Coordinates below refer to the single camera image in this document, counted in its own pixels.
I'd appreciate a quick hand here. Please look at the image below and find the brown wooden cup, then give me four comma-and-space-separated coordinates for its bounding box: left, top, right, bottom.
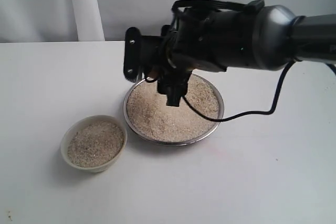
148, 69, 159, 79

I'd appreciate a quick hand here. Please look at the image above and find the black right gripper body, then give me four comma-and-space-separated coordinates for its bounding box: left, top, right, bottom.
160, 7, 260, 73

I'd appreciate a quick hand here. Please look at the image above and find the black camera cable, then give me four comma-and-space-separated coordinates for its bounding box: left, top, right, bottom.
171, 0, 295, 122

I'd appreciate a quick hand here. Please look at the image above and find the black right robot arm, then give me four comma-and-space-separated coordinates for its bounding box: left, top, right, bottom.
123, 0, 335, 97

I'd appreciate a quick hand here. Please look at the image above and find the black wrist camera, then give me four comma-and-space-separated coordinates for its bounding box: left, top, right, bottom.
164, 72, 191, 107

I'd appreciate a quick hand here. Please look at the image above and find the white ceramic rice bowl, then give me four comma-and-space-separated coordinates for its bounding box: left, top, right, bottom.
60, 115, 128, 173

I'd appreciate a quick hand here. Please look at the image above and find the round steel rice tray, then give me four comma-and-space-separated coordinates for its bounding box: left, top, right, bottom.
123, 74, 224, 146

